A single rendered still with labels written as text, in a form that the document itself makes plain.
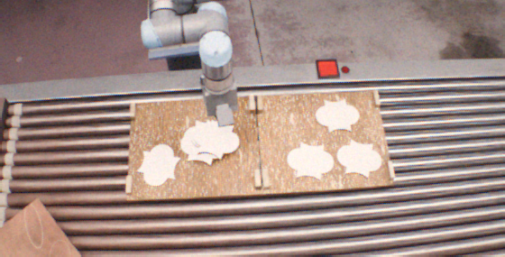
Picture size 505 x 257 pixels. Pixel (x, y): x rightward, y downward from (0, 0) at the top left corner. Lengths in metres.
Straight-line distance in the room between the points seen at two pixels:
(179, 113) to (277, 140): 0.33
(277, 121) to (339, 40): 1.53
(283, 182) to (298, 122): 0.22
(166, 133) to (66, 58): 1.64
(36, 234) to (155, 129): 0.52
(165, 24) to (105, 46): 1.91
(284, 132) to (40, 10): 2.30
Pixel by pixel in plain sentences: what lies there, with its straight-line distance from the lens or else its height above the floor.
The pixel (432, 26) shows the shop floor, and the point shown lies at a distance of 3.41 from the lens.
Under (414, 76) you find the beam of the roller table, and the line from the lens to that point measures 1.92.
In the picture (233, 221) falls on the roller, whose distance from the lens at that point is 1.57.
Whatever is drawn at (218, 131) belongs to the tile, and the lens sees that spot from 1.65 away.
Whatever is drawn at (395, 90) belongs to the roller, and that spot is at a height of 0.91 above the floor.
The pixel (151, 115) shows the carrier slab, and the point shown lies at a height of 0.94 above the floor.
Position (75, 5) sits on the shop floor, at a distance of 3.53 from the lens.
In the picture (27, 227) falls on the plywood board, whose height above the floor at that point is 1.04.
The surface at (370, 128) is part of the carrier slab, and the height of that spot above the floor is 0.94.
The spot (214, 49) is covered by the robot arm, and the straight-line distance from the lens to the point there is 1.23.
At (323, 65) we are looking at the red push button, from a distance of 1.85.
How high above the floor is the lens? 2.39
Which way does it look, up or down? 59 degrees down
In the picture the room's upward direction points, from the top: straight up
